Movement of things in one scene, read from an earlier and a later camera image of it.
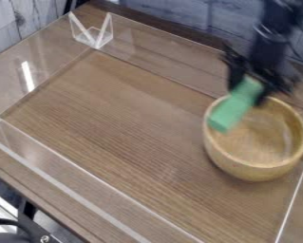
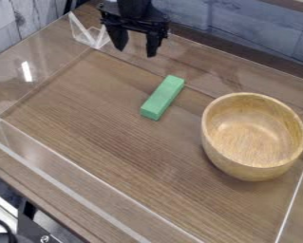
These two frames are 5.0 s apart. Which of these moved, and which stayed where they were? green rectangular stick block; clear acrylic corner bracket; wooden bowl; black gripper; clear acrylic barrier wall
Moved: green rectangular stick block; black gripper
Stayed: wooden bowl; clear acrylic corner bracket; clear acrylic barrier wall
